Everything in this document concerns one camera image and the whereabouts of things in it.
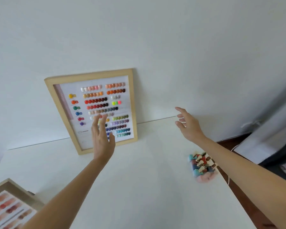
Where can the person's left thumb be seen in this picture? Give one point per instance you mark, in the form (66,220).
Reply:
(112,139)

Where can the wooden framed nail colour chart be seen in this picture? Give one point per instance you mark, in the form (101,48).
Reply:
(69,109)

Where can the person's right forearm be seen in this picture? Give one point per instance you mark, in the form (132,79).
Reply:
(250,178)

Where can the person's right hand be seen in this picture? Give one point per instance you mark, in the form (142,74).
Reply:
(191,127)

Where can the person's right thumb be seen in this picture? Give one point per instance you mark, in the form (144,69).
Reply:
(179,124)

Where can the person's left forearm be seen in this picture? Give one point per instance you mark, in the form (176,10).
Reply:
(69,195)

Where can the cluster of nail polish bottles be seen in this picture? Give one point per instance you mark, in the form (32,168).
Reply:
(202,168)

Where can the wooden framed pink swatch chart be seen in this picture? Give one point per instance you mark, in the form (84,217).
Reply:
(7,205)

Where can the person's left hand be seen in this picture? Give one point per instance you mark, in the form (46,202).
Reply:
(102,144)

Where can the dark bedding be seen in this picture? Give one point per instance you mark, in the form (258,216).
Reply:
(276,159)

